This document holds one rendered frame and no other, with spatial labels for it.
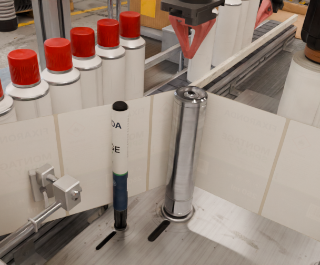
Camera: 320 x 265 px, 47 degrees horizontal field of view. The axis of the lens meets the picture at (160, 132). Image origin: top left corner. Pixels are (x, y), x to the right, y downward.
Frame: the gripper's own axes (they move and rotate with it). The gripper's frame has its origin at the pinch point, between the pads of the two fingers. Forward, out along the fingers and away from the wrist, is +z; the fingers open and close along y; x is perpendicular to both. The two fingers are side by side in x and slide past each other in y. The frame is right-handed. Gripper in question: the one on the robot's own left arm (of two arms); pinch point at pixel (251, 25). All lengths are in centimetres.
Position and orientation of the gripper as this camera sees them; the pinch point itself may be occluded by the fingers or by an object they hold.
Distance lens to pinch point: 110.1
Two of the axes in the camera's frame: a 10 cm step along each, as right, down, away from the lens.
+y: 8.2, 3.7, -4.4
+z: -4.3, 9.0, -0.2
